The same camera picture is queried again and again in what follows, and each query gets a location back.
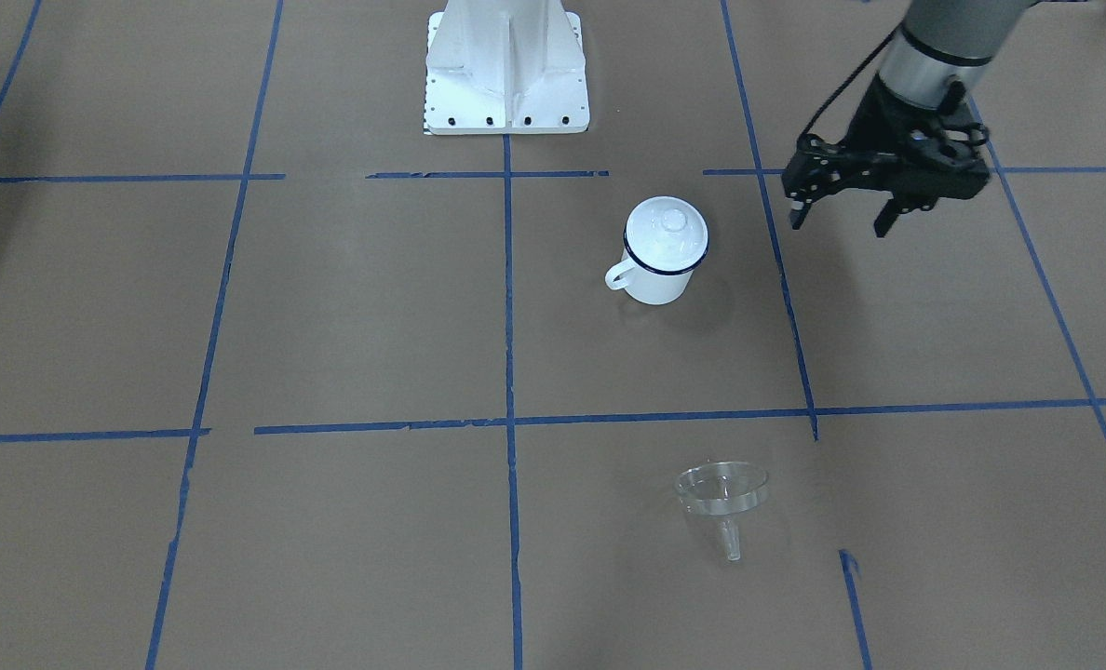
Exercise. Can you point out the white round cup lid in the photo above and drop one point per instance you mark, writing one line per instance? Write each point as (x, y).
(667, 233)

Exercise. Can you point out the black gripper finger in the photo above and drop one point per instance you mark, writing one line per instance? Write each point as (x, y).
(894, 208)
(800, 206)

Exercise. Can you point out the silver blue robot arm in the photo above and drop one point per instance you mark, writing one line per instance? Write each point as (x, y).
(936, 40)

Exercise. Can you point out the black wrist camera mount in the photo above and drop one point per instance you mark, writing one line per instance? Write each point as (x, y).
(940, 151)

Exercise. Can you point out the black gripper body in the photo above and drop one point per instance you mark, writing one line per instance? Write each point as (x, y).
(874, 119)

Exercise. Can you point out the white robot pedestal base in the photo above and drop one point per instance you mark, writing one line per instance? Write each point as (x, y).
(496, 67)

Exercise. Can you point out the white enamel cup blue rim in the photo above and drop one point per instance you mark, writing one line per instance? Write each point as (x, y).
(644, 286)

